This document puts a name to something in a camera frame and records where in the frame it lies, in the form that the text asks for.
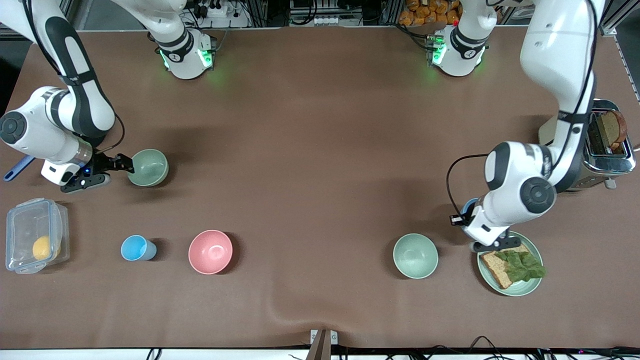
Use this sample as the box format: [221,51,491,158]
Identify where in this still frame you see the pale green bowl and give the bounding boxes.
[127,149,169,188]
[392,233,439,280]

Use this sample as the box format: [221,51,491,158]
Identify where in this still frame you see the pink bowl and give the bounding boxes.
[188,229,234,275]

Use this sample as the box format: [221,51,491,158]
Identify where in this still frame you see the wholemeal bread slice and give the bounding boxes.
[481,244,531,290]

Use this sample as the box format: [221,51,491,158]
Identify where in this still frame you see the green lettuce leaf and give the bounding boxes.
[495,250,547,282]

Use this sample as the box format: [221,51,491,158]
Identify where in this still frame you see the clear plastic lidded container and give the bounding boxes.
[5,198,71,275]

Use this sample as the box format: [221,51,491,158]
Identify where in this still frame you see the pale green plate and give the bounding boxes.
[476,231,544,297]

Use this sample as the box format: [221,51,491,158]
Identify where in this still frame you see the yellow lemon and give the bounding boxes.
[32,235,62,261]

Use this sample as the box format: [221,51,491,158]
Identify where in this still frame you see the light blue cup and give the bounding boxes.
[120,234,157,262]

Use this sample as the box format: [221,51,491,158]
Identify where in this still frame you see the beige chrome toaster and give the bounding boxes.
[538,98,637,192]

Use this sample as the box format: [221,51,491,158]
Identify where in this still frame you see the brown table cloth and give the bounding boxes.
[0,27,640,350]

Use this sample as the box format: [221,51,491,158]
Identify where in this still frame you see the brown toast slice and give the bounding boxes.
[600,110,628,151]

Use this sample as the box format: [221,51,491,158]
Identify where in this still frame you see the bag of orange snacks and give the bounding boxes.
[399,0,462,27]

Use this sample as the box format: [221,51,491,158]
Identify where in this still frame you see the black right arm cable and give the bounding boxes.
[20,0,126,156]

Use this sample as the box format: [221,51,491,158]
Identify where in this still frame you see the black saucepan blue handle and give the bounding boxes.
[4,155,36,182]

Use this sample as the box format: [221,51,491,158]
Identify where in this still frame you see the black looped floor cable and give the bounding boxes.
[465,336,503,357]

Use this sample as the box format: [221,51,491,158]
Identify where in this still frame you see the aluminium frame post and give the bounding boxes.
[602,0,640,36]
[47,0,76,32]

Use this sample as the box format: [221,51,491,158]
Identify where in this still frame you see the metal table edge bracket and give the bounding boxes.
[310,329,338,360]

